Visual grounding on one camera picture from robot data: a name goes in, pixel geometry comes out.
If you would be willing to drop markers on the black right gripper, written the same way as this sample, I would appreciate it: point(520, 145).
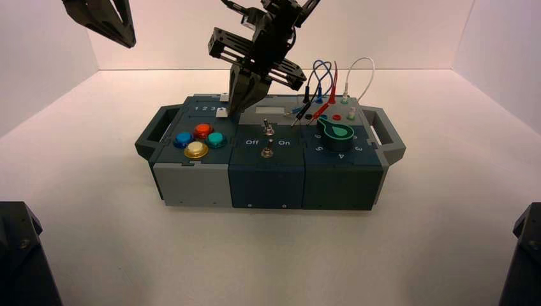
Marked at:
point(272, 38)

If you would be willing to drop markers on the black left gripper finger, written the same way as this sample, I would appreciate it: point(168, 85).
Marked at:
point(101, 17)

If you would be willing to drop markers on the white slider knob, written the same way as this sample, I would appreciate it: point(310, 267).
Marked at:
point(224, 98)
point(222, 112)

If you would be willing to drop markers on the grey rectangular display window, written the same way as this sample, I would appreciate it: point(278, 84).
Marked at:
point(270, 110)

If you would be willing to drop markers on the green round push button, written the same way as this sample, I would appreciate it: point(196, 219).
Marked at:
point(216, 139)

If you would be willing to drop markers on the red round push button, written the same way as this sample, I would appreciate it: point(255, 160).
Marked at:
point(203, 130)

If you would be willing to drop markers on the yellow round push button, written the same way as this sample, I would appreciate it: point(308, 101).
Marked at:
point(196, 149)

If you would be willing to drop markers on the blue round push button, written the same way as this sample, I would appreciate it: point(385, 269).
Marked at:
point(183, 139)

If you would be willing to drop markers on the grey and teal task box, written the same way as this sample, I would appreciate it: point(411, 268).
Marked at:
point(266, 181)

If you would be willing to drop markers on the red round socket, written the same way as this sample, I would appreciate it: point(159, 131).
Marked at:
point(337, 117)

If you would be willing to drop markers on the green pointer rotary knob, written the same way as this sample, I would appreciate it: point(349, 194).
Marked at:
point(339, 134)

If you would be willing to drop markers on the metal toggle switch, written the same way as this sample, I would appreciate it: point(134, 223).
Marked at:
point(267, 151)
point(266, 128)

